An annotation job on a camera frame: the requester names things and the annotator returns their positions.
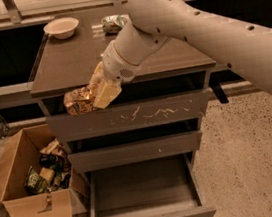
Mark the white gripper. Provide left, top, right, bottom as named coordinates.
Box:
left=89, top=41, right=141, bottom=109

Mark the crushed orange can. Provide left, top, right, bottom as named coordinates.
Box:
left=63, top=84, right=98, bottom=116

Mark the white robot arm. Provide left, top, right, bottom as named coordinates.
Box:
left=90, top=0, right=272, bottom=109

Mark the grey top drawer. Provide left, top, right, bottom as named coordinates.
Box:
left=46, top=90, right=208, bottom=142

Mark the crushed green can rear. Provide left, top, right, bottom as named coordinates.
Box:
left=101, top=14, right=129, bottom=34

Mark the grey middle drawer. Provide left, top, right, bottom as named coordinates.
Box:
left=68, top=130, right=202, bottom=173

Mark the grey drawer cabinet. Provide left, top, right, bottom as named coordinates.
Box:
left=19, top=0, right=239, bottom=217

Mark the grey open bottom drawer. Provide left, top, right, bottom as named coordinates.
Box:
left=90, top=154, right=216, bottom=217

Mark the white paper bowl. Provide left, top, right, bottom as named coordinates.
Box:
left=43, top=17, right=79, bottom=40

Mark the tan chip bag in box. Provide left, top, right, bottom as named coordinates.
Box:
left=40, top=139, right=67, bottom=158

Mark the yellow sponge in box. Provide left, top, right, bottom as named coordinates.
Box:
left=39, top=168, right=55, bottom=184

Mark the cardboard box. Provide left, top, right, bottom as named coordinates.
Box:
left=0, top=124, right=90, bottom=217

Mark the green snack bag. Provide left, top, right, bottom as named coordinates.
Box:
left=24, top=166, right=49, bottom=195

